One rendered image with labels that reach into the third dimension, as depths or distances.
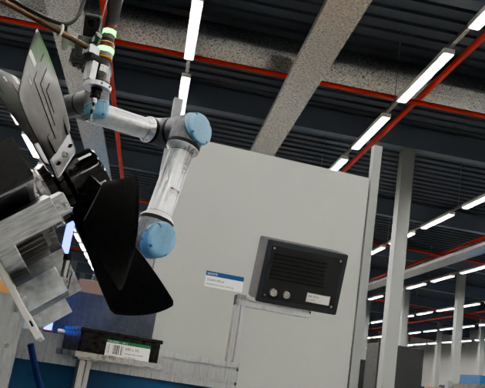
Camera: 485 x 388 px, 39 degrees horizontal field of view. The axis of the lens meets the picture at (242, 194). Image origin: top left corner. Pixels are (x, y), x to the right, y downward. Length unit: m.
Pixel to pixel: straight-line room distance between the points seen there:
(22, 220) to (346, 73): 9.45
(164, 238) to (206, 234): 1.36
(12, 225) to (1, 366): 0.32
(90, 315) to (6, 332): 0.75
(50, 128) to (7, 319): 0.39
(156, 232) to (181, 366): 0.44
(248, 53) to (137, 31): 1.64
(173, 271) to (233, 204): 0.48
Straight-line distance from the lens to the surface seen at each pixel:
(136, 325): 2.19
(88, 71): 1.77
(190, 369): 2.03
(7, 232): 1.29
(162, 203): 2.26
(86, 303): 2.20
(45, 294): 1.51
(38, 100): 1.42
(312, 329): 3.67
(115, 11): 1.85
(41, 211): 1.29
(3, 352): 1.47
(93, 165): 1.55
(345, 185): 3.85
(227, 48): 10.33
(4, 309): 1.48
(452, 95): 11.03
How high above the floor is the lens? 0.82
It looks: 15 degrees up
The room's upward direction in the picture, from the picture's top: 9 degrees clockwise
